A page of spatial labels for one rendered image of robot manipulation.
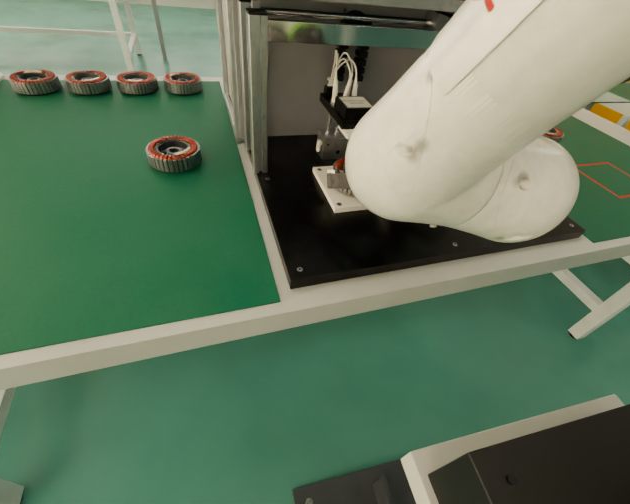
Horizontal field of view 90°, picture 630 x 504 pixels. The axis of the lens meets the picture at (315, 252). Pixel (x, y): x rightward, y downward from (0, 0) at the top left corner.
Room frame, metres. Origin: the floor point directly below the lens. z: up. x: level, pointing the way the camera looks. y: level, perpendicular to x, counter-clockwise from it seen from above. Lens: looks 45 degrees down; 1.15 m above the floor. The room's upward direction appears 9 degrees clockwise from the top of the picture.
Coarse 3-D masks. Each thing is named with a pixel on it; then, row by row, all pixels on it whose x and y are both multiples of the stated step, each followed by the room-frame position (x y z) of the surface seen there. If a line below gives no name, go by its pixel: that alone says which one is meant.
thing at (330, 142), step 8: (320, 136) 0.71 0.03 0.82; (328, 136) 0.70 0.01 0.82; (336, 136) 0.70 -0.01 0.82; (344, 136) 0.71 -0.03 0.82; (328, 144) 0.69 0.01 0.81; (336, 144) 0.70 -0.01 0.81; (344, 144) 0.70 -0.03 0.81; (320, 152) 0.70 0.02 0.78; (328, 152) 0.69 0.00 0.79; (336, 152) 0.70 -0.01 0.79; (344, 152) 0.71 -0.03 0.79
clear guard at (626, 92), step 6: (438, 12) 0.80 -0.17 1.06; (444, 12) 0.79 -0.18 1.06; (450, 12) 0.79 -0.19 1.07; (624, 84) 0.61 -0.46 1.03; (612, 90) 0.59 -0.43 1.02; (618, 90) 0.60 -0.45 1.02; (624, 90) 0.60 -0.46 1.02; (600, 96) 0.57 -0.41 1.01; (606, 96) 0.58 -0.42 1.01; (612, 96) 0.58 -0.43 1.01; (618, 96) 0.59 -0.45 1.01; (624, 96) 0.60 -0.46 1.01; (594, 102) 0.56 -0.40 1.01; (600, 102) 0.57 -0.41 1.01; (606, 102) 0.57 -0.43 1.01; (612, 102) 0.58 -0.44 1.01; (618, 102) 0.59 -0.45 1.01; (624, 102) 0.59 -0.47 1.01
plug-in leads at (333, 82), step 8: (336, 56) 0.72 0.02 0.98; (336, 64) 0.70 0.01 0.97; (352, 64) 0.73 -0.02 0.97; (336, 72) 0.69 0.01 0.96; (352, 72) 0.73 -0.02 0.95; (328, 80) 0.74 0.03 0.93; (336, 80) 0.69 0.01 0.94; (352, 80) 0.73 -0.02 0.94; (328, 88) 0.73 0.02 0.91; (336, 88) 0.69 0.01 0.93
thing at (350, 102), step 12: (324, 96) 0.73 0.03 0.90; (336, 96) 0.67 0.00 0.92; (348, 96) 0.68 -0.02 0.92; (360, 96) 0.69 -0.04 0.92; (336, 108) 0.66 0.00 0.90; (348, 108) 0.62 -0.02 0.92; (360, 108) 0.63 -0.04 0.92; (336, 120) 0.64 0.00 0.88; (348, 120) 0.62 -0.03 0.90; (336, 132) 0.72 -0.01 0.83; (348, 132) 0.61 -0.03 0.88
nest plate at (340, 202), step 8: (320, 168) 0.63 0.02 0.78; (328, 168) 0.63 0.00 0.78; (320, 176) 0.59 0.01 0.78; (320, 184) 0.57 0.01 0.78; (328, 192) 0.54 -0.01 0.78; (336, 192) 0.54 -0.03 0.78; (328, 200) 0.52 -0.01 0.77; (336, 200) 0.52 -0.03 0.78; (344, 200) 0.52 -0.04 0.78; (352, 200) 0.52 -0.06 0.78; (336, 208) 0.49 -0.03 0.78; (344, 208) 0.50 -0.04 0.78; (352, 208) 0.50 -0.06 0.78; (360, 208) 0.51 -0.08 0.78
